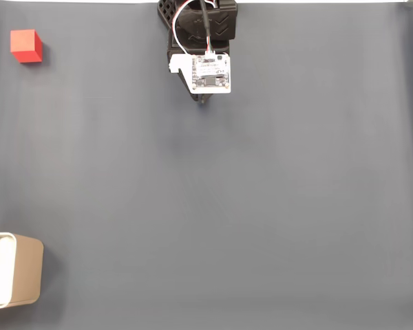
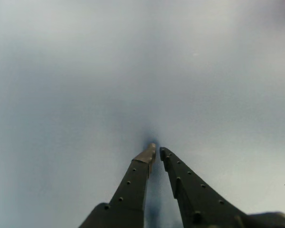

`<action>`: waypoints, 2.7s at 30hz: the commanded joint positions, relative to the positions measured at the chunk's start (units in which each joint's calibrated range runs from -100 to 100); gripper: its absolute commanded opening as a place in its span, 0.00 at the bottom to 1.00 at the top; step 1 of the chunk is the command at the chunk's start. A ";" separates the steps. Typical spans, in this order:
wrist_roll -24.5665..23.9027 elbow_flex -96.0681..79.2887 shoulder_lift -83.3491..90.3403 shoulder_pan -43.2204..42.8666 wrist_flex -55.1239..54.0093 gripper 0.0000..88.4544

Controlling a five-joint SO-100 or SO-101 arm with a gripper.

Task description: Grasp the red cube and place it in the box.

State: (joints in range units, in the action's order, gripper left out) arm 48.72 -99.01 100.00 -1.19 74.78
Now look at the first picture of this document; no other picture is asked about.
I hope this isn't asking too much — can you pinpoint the beige square box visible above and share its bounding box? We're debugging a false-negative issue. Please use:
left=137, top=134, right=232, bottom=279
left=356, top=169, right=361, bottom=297
left=0, top=232, right=45, bottom=310

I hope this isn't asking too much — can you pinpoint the red cube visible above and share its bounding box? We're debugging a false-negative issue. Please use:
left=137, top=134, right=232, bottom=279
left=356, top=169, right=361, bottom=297
left=10, top=29, right=43, bottom=65

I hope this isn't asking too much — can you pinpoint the white camera circuit board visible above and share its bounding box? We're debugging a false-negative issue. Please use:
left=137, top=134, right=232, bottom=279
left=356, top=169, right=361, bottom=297
left=168, top=50, right=232, bottom=95

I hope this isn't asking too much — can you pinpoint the black camera cable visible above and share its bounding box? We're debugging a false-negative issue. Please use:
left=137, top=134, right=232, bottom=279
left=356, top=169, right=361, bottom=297
left=198, top=0, right=216, bottom=56

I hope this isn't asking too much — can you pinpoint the short red white servo cable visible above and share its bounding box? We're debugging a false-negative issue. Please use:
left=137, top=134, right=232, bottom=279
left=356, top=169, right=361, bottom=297
left=171, top=0, right=207, bottom=56

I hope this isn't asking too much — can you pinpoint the blue-grey mat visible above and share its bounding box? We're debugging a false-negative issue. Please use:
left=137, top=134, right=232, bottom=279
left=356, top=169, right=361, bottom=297
left=0, top=2, right=413, bottom=330

